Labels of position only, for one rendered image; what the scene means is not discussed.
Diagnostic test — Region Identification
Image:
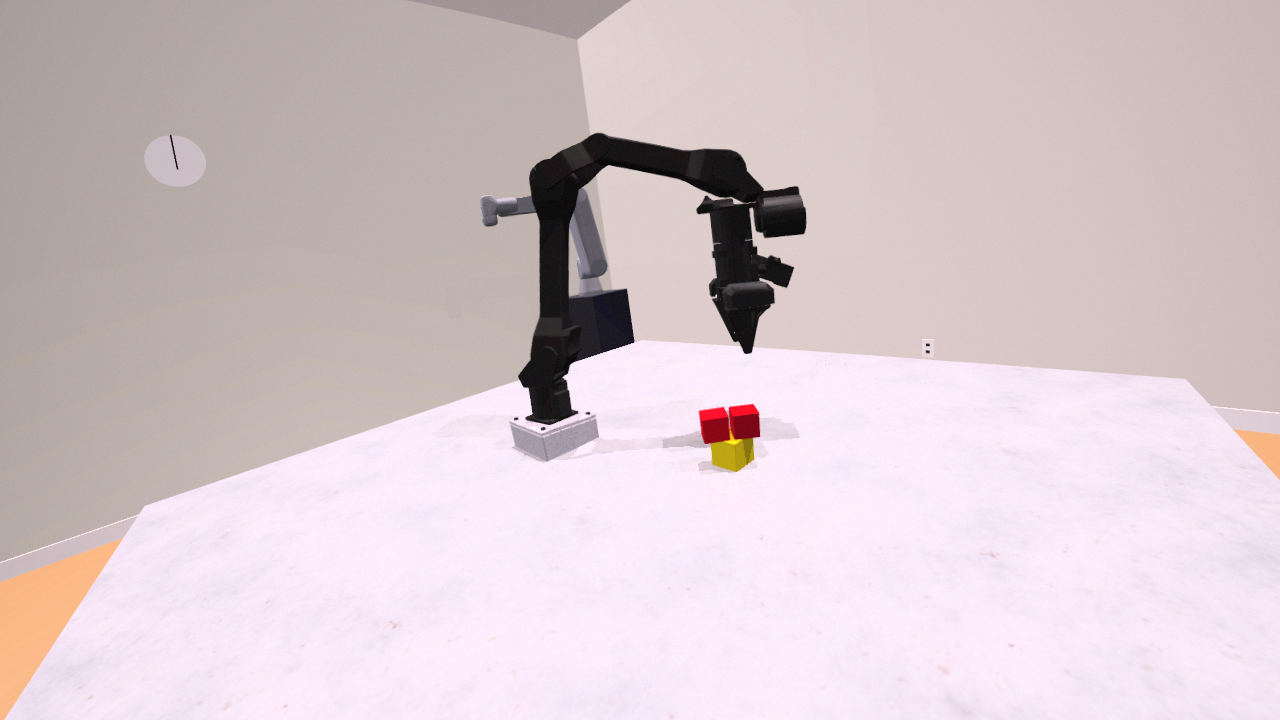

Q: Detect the yellow cube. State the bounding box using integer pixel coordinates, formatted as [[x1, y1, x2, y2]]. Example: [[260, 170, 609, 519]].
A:
[[710, 429, 754, 471]]

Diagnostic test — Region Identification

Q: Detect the red cube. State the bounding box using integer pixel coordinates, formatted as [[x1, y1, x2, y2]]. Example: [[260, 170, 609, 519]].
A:
[[730, 404, 760, 441], [699, 407, 730, 445]]

